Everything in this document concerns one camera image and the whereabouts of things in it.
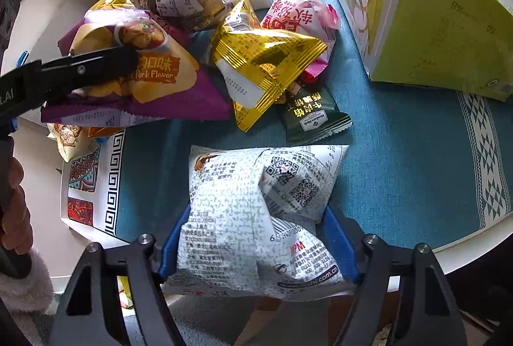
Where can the person's left hand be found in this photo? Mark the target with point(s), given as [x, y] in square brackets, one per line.
[24, 225]

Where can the gold foil snack bag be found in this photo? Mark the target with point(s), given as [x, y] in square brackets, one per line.
[260, 61]

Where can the person's left forearm white sleeve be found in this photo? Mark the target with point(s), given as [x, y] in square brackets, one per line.
[28, 290]

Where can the green cardboard box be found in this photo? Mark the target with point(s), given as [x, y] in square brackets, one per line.
[421, 29]

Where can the purple and yellow snack bag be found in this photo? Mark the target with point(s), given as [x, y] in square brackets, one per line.
[160, 89]

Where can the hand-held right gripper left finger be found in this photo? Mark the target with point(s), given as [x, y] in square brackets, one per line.
[172, 245]

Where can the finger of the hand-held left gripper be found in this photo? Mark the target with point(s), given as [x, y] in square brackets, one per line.
[92, 67]

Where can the blue patterned tablecloth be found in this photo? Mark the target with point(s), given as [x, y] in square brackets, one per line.
[400, 153]

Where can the pink snack bag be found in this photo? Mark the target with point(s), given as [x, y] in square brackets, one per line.
[292, 13]

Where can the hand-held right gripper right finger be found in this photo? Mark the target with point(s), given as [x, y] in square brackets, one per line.
[340, 245]

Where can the dark green snack packet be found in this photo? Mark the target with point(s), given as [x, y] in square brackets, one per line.
[312, 117]

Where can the white printed snack bag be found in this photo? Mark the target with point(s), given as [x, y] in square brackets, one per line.
[232, 209]

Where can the pale yellow snack bag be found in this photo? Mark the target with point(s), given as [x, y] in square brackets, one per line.
[66, 141]

